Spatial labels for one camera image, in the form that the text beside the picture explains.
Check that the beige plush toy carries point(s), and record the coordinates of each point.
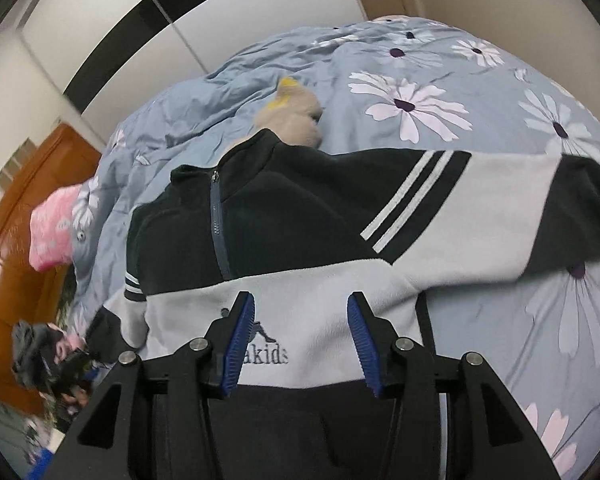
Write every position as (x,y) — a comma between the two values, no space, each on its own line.
(290,120)

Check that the grey wall grille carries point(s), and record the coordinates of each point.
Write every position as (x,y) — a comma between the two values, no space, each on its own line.
(12,160)

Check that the white wardrobe with black stripe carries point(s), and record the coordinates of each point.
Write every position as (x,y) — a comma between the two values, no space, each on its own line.
(105,35)

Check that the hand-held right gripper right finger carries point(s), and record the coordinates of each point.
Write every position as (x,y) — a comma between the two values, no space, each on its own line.
(362,347)

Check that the black and grey fleece jacket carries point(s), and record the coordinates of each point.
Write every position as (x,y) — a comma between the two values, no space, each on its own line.
(300,210)

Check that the blue floral duvet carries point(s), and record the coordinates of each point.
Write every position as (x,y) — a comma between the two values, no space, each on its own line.
(430,85)

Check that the pink pillow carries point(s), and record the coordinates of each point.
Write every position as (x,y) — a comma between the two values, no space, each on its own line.
(50,230)

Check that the brown wooden headboard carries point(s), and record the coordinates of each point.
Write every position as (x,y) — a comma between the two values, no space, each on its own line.
(10,270)

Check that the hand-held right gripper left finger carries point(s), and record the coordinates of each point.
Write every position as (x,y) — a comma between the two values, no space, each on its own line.
(237,347)

